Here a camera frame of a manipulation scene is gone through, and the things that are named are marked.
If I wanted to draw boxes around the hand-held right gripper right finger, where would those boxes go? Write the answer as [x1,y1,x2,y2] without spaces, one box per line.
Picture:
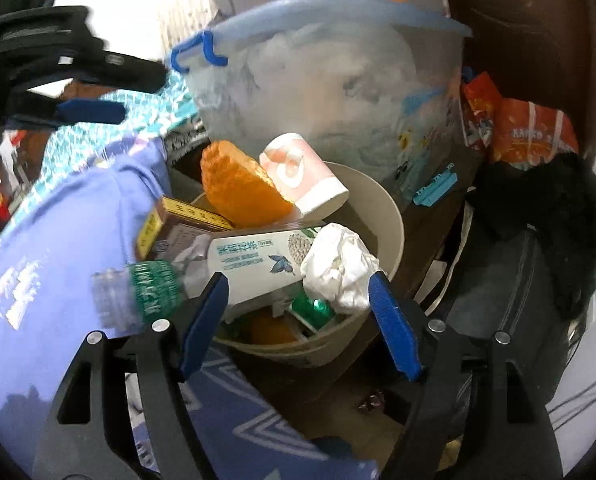
[368,270,564,480]

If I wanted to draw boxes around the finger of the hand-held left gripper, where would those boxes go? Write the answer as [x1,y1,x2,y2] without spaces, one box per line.
[85,50,169,93]
[8,92,126,128]

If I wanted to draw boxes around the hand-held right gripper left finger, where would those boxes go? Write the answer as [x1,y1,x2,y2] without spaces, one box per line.
[30,271,230,480]

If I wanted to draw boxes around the clear plastic bottle green label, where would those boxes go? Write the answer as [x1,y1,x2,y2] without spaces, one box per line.
[90,259,189,328]

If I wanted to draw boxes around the white tissue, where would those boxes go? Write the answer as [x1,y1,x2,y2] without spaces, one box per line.
[300,222,381,313]

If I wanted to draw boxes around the green foil wrapper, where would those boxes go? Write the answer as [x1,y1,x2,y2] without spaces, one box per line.
[290,292,336,331]

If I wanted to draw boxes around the white box teal print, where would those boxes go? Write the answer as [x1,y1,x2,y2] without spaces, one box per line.
[205,225,329,321]

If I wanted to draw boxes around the yellow brown small box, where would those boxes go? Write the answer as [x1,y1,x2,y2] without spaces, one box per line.
[137,196,234,261]

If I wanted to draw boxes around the beige trash bin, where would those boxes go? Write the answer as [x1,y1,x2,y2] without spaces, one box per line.
[198,160,405,368]

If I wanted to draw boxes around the orange peel half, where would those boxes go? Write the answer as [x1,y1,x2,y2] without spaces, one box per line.
[200,140,294,228]

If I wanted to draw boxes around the pink paper cup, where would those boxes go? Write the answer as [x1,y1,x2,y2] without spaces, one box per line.
[259,132,350,217]

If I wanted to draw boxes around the teal patterned blanket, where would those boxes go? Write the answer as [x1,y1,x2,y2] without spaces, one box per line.
[43,67,204,171]

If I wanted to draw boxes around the beige patterned curtain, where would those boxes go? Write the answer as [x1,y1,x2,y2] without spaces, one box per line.
[155,0,234,56]

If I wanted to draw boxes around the black bag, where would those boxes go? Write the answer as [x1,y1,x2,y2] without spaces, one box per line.
[418,225,579,411]

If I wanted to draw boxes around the blue plastic clip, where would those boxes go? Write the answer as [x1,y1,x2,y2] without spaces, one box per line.
[412,162,459,207]

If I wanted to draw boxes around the blue printed blanket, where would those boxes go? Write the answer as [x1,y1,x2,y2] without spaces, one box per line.
[0,135,379,480]

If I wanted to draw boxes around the black cloth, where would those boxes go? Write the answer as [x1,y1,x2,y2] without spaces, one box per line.
[465,152,596,318]

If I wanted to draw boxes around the clear storage box blue lid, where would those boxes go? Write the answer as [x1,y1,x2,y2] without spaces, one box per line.
[170,0,474,201]

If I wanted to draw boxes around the orange snack packet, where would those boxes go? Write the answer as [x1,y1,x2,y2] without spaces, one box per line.
[460,71,501,153]
[488,97,579,171]

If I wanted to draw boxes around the brown wooden furniture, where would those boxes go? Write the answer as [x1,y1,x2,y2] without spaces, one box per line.
[443,0,596,161]

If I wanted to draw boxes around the grey cables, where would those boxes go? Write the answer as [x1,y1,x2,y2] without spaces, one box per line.
[548,370,596,431]

